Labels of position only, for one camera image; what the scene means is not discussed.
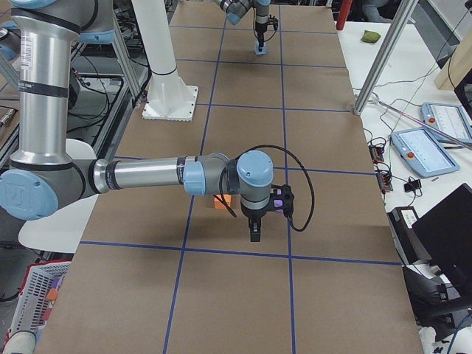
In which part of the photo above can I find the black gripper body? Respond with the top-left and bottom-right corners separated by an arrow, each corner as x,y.
241,206 -> 267,226
254,21 -> 267,34

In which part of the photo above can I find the light blue foam block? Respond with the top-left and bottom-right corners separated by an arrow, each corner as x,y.
254,41 -> 267,55

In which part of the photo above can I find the purple foam block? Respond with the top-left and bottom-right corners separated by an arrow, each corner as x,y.
272,188 -> 285,214

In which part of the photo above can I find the orange foam block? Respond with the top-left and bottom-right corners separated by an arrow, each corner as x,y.
213,194 -> 232,210

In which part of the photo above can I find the brown paper table mat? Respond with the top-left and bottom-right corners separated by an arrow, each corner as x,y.
35,3 -> 425,354

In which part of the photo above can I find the green bean bag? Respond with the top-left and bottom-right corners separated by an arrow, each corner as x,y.
361,30 -> 381,44

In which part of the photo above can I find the black power brick box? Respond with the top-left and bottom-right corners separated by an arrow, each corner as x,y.
387,206 -> 431,265

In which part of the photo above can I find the near teach pendant tablet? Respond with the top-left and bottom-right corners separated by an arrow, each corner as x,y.
391,128 -> 460,178

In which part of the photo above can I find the teach pendant tablet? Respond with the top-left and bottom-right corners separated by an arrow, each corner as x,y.
420,103 -> 471,143
391,128 -> 460,178

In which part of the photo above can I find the black monitor laptop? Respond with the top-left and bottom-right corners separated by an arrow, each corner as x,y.
413,183 -> 471,296

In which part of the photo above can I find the reacher grabber stick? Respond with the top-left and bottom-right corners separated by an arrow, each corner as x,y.
368,96 -> 472,148

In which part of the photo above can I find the far teach pendant tablet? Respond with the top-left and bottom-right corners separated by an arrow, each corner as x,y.
420,103 -> 471,143

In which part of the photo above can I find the white plastic basket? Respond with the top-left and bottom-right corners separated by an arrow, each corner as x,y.
2,260 -> 71,353

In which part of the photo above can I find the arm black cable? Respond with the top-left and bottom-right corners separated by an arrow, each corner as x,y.
219,145 -> 316,233

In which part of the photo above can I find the aluminium frame post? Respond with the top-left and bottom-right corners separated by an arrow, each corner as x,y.
353,0 -> 418,116

